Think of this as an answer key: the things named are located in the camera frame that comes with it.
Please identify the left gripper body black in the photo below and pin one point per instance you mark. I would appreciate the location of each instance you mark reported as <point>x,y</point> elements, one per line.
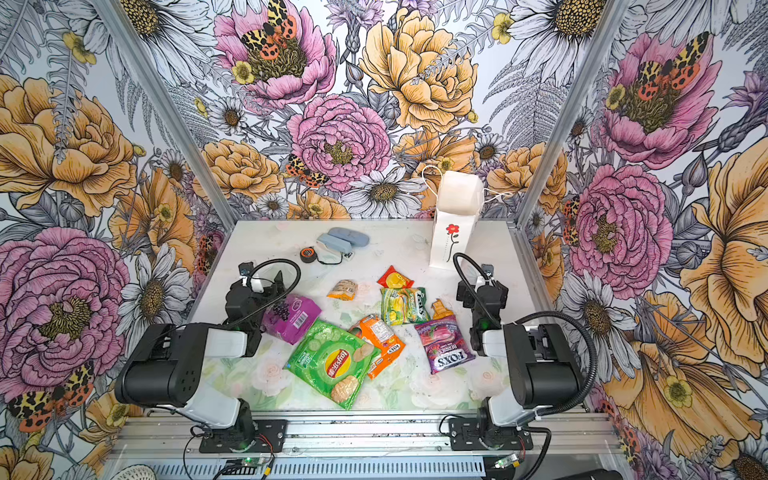
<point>274,294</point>

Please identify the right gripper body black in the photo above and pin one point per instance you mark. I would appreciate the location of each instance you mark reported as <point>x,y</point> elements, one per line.
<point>480,285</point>

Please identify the purple snack packet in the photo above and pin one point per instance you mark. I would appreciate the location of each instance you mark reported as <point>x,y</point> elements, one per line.
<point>290,319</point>

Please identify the green Lays chips bag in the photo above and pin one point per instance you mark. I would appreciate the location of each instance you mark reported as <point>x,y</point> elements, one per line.
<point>333,362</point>

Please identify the white paper bag red flower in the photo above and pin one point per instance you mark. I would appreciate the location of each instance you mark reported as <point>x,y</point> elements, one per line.
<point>460,198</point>

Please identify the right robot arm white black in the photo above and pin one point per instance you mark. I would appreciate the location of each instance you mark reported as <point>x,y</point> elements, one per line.
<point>541,368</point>

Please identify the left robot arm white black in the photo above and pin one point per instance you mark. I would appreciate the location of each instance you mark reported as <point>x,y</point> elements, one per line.
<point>165,368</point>

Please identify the purple Fox's candy bag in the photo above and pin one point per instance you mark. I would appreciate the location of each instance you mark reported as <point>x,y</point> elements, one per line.
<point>444,344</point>

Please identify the green yellow candy bag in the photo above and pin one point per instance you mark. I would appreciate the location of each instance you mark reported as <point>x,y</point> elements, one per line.
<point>404,306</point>

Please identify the small orange snack packet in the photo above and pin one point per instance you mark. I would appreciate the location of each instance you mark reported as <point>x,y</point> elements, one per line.
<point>440,311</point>

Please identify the black orange tape roll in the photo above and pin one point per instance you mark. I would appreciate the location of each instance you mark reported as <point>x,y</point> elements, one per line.
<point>308,255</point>

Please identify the red yellow snack packet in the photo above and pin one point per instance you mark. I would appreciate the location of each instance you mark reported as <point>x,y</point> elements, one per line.
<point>393,279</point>

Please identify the small tan snack packet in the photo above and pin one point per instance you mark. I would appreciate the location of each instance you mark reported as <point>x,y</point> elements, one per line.
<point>344,290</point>

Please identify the blue grey case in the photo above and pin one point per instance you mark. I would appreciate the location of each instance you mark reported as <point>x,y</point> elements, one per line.
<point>354,238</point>
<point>336,244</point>

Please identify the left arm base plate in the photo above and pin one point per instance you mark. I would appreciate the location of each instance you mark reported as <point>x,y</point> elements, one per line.
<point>262,436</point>

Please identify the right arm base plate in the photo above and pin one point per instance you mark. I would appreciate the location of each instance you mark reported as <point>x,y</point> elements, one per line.
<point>473,434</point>

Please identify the aluminium rail frame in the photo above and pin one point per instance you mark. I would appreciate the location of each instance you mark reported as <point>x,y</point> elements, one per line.
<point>368,445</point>

